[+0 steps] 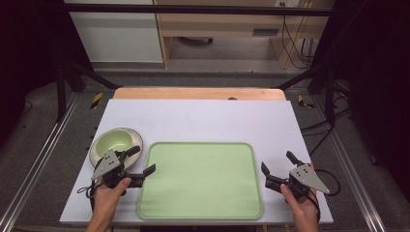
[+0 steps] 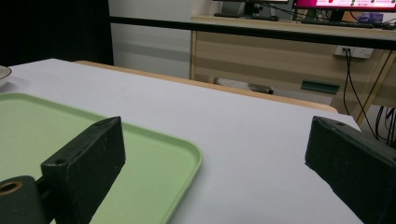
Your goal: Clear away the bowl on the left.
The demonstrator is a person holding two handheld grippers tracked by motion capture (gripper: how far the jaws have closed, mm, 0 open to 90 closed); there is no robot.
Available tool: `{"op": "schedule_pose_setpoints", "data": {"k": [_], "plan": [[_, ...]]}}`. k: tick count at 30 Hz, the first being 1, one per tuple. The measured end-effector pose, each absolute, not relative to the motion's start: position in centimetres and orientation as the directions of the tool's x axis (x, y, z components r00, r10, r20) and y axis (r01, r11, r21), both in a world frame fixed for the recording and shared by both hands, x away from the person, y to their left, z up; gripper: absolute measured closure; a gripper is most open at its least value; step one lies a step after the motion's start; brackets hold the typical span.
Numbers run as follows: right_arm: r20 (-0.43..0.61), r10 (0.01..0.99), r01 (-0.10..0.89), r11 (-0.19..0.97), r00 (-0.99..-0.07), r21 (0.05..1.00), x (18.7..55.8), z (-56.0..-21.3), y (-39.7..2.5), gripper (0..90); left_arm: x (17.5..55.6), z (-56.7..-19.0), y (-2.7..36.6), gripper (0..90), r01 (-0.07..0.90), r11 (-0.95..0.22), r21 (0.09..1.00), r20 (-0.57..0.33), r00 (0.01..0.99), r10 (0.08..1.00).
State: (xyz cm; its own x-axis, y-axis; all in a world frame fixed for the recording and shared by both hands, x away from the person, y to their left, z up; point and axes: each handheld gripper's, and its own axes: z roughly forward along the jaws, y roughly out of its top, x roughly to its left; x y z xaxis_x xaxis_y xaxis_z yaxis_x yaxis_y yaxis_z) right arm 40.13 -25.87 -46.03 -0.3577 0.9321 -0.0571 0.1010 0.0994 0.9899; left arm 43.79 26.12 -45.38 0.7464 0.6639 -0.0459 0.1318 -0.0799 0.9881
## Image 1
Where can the black curtain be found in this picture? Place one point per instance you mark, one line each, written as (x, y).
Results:
(377, 80)
(29, 48)

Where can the black horizontal frame bar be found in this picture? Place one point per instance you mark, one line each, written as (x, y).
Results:
(193, 9)

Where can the green tray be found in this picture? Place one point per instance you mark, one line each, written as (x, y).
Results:
(199, 180)

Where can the black diagonal frame strut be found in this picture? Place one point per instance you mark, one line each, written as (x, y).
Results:
(303, 76)
(93, 75)

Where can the black vertical frame post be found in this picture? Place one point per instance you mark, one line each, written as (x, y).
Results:
(329, 96)
(61, 93)

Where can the wooden table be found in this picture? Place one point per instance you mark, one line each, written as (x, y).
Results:
(193, 93)

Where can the yellow black tape marker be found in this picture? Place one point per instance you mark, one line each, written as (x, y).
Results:
(303, 101)
(96, 100)

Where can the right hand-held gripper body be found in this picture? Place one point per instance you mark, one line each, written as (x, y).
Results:
(306, 177)

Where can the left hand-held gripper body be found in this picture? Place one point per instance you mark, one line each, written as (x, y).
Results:
(106, 165)

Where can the aluminium floor rail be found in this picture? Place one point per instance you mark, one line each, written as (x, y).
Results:
(38, 161)
(351, 167)

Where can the green bowl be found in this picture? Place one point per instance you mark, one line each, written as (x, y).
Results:
(137, 138)
(114, 141)

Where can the white cabinet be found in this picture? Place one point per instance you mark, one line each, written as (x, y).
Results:
(119, 35)

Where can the person's right hand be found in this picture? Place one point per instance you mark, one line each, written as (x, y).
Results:
(304, 209)

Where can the person's left hand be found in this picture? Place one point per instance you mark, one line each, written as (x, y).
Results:
(104, 201)

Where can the white board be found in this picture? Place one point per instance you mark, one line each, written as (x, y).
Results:
(206, 122)

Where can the light wooden desk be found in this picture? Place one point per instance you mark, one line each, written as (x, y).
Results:
(219, 24)

